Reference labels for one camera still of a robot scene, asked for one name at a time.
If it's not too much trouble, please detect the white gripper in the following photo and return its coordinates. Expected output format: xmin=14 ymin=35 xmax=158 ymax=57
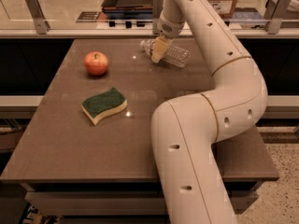
xmin=151 ymin=12 xmax=185 ymax=63

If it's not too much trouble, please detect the left metal glass bracket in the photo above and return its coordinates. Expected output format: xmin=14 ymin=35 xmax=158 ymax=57
xmin=25 ymin=0 xmax=50 ymax=35

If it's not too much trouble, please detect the metal glass bracket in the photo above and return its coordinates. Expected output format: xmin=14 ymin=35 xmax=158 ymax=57
xmin=152 ymin=0 xmax=164 ymax=35
xmin=25 ymin=0 xmax=50 ymax=35
xmin=264 ymin=0 xmax=291 ymax=35

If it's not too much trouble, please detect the red apple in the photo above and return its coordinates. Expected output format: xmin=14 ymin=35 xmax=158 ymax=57
xmin=84 ymin=51 xmax=108 ymax=76

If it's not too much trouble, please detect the grey table drawer front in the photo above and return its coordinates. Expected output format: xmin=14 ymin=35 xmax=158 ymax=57
xmin=25 ymin=189 xmax=260 ymax=217

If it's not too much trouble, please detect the clear plastic water bottle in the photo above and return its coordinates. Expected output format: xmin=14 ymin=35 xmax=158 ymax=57
xmin=140 ymin=39 xmax=191 ymax=68

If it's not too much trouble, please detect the green and yellow sponge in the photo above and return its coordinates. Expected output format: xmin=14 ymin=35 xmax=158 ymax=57
xmin=81 ymin=88 xmax=127 ymax=125

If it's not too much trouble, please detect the middle metal glass bracket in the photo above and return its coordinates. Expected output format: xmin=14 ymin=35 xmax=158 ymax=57
xmin=152 ymin=0 xmax=164 ymax=35

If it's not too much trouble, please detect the right metal glass bracket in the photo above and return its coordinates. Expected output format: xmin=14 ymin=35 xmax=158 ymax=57
xmin=264 ymin=0 xmax=291 ymax=35

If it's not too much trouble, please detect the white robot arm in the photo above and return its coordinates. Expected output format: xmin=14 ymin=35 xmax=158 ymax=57
xmin=151 ymin=0 xmax=267 ymax=224

